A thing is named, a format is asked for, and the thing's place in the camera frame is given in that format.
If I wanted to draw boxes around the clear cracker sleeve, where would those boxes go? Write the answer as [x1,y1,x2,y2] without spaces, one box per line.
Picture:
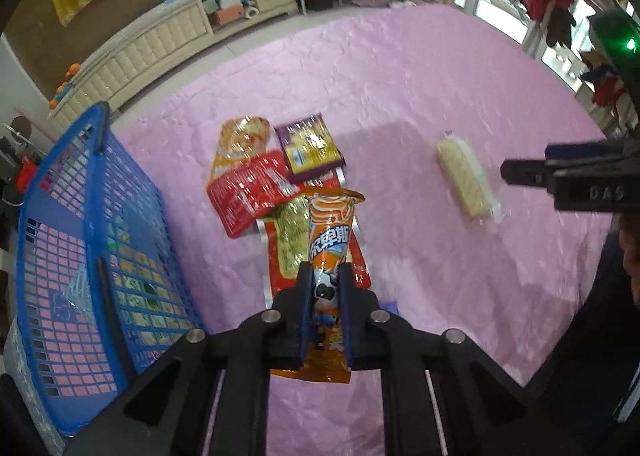
[435,131,503,223]

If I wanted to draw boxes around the green scallion cracker packet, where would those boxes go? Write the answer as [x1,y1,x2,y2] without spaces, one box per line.
[106,216,180,370]

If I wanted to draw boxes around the blue plastic basket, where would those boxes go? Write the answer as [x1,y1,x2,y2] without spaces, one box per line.
[16,102,201,436]

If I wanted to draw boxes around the large red yellow snack bag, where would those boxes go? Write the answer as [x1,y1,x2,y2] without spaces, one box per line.
[257,196,373,308]

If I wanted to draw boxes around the small red snack bag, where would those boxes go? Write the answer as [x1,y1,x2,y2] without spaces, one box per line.
[206,150,302,239]

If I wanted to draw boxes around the orange cartoon snack packet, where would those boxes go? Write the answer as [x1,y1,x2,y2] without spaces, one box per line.
[272,187,364,384]

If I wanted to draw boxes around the purple yellow snack bag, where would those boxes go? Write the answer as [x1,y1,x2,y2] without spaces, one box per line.
[274,114,346,182]

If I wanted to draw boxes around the orange chips snack bag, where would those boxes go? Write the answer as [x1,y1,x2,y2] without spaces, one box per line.
[206,116,270,185]

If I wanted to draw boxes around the blue Doublemint gum pack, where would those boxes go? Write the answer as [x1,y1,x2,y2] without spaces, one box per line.
[380,301,399,315]

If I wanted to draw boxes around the person's right hand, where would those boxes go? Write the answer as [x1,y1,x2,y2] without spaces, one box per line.
[618,213,640,306]

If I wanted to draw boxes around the pink quilted table cover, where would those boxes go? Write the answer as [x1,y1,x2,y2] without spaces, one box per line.
[113,6,610,384]

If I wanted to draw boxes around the red bag on floor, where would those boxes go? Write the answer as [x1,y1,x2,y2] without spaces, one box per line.
[15,156,38,194]

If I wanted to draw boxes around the oranges on blue plate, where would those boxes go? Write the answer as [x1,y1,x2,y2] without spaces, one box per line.
[49,63,81,110]

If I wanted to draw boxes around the cream TV cabinet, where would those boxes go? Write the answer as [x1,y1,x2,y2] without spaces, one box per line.
[48,0,297,133]

